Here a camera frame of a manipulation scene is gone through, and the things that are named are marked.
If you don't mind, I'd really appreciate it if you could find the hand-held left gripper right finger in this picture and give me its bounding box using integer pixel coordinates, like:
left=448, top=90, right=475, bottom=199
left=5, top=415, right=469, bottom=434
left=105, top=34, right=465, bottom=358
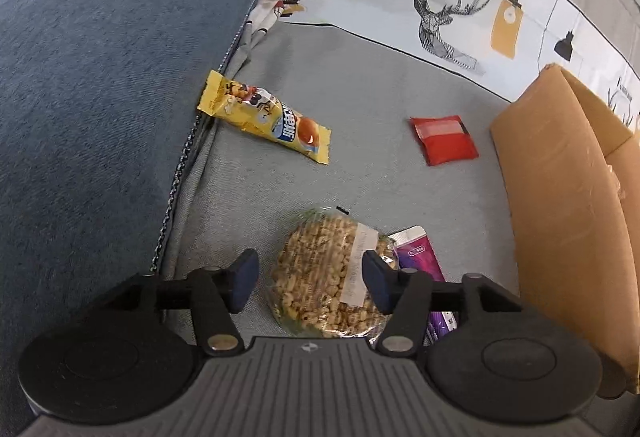
left=363, top=250, right=531, bottom=358

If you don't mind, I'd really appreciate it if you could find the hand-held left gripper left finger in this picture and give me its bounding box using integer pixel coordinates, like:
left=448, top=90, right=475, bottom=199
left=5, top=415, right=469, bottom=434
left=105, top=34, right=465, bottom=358
left=96, top=248, right=260, bottom=358

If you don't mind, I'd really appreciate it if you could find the round rice cracker pack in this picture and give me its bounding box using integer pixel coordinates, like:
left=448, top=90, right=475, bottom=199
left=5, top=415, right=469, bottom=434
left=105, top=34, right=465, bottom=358
left=270, top=208, right=401, bottom=341

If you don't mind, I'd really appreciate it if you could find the cardboard box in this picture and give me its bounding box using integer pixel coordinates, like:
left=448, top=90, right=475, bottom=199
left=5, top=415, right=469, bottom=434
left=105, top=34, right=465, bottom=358
left=490, top=63, right=640, bottom=401

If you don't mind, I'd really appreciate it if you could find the purple white snack packet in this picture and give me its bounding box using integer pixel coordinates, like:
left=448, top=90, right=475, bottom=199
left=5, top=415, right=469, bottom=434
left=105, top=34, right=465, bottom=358
left=389, top=225, right=459, bottom=346

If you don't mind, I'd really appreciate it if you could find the grey deer printed cloth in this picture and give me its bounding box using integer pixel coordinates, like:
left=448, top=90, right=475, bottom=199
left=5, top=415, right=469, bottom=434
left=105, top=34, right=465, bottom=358
left=150, top=0, right=640, bottom=437

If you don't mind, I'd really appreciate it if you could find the plain red snack packet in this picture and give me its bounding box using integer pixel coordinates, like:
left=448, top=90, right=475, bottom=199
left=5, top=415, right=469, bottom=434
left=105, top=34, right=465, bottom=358
left=409, top=115, right=480, bottom=166

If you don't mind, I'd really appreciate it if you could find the yellow snack packet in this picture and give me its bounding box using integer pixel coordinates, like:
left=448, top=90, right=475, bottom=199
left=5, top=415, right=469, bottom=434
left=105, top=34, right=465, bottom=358
left=196, top=70, right=332, bottom=166

